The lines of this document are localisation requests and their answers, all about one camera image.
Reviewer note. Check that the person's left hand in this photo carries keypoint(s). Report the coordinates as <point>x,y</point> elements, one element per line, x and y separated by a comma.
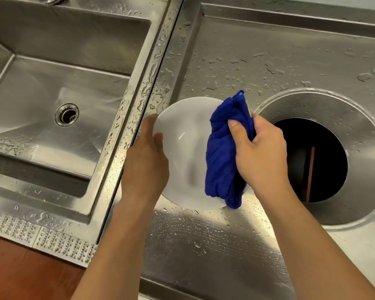
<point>143,162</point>

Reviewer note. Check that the person's right hand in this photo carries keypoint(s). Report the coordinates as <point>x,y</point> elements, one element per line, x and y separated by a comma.
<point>262,156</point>

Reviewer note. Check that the person's left thumb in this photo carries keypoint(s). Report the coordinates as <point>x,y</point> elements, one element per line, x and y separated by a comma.
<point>159,146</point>

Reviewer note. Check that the person's right thumb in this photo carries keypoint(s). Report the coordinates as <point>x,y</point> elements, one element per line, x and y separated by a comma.
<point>239,131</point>

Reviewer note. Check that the white round plate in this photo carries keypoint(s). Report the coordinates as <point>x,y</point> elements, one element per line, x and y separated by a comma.
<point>184,153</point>

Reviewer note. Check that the blue microfiber cloth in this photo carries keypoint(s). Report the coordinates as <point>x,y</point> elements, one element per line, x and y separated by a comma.
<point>222,153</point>

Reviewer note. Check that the person's right forearm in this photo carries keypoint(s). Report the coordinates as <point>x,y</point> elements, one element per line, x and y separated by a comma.
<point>312,246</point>

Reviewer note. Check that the person's left forearm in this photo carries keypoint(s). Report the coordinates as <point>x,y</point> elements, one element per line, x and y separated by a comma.
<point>115,249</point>

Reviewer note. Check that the stainless steel counter unit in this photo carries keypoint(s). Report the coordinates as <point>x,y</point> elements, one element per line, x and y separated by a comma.
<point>268,59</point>

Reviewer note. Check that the round waste chute opening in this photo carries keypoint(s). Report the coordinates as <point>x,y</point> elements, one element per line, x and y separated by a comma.
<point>312,159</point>

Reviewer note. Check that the round sink drain strainer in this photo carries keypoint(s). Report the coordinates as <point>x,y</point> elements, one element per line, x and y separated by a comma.
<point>67,114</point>

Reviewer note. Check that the stainless steel sink basin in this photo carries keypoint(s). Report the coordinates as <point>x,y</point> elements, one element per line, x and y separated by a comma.
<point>59,99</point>

